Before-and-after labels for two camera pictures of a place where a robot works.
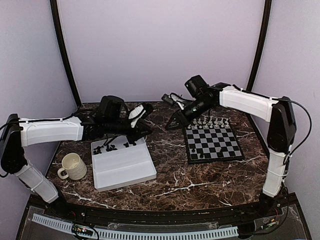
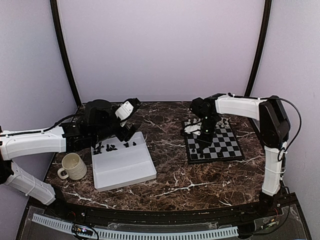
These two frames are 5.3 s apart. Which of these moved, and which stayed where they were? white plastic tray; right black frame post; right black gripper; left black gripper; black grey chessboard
Moved: right black gripper; left black gripper
Stayed: white plastic tray; right black frame post; black grey chessboard
